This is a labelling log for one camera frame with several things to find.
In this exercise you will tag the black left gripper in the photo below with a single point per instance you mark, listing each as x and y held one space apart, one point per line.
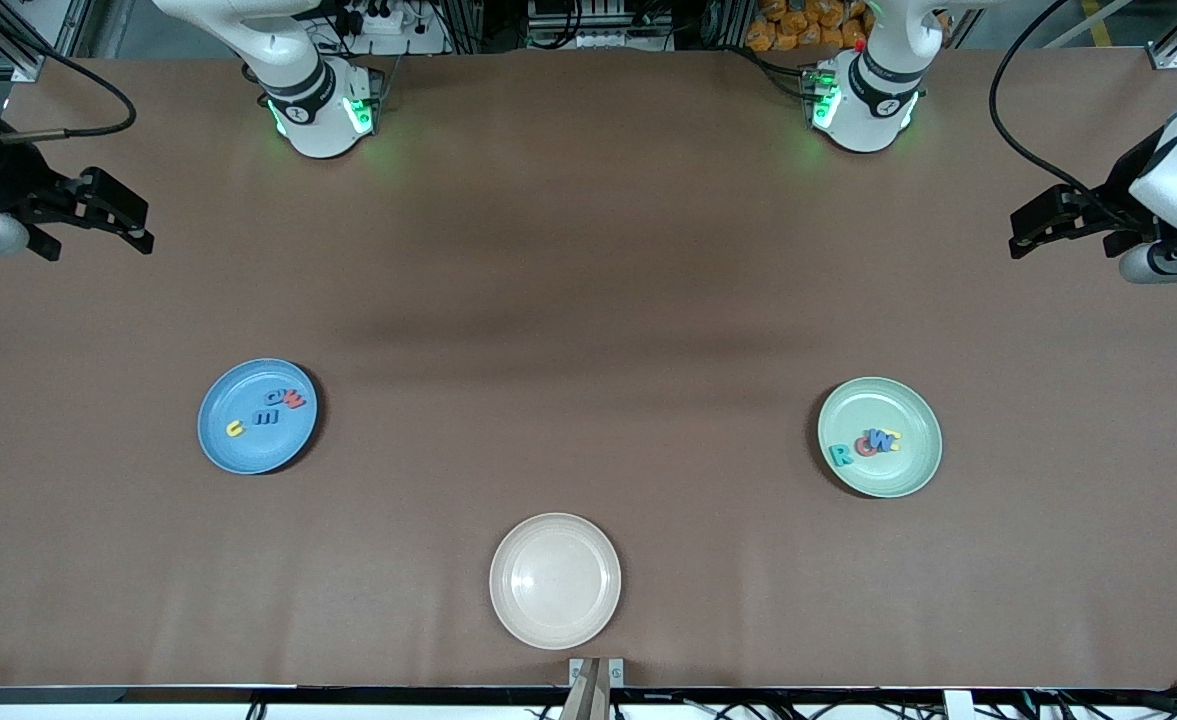
1120 196

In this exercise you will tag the blue letter m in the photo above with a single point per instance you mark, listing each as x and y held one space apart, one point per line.
265 417

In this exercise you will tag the yellow letter H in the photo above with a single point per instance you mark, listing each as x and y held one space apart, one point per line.
895 434

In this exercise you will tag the red letter m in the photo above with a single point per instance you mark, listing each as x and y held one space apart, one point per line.
295 400

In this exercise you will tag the blue letter W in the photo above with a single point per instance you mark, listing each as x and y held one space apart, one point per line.
880 440

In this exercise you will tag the red letter Q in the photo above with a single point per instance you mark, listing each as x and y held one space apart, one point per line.
860 448

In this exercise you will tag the teal letter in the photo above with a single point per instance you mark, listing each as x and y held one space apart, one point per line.
840 455

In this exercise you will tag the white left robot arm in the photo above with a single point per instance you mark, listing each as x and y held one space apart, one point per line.
868 125

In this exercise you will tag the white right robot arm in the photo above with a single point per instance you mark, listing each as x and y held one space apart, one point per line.
323 140

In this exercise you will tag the light green plate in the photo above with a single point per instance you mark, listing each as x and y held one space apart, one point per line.
908 470

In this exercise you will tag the blue plate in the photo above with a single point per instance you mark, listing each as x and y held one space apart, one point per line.
278 450

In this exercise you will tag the orange snack bag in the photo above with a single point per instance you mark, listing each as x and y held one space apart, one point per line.
798 25

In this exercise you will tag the white power strip with plugs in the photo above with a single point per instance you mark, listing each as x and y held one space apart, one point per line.
388 22

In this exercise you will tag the brown table mat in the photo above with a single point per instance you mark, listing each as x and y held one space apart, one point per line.
548 300

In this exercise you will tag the long white power strip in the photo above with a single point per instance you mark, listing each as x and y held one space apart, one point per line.
598 40

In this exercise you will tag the beige plate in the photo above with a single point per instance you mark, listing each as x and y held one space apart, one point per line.
555 580

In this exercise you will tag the grey metal mount bracket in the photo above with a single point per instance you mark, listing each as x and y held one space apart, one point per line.
616 674

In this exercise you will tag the tan mount pole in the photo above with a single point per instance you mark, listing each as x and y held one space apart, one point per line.
588 700

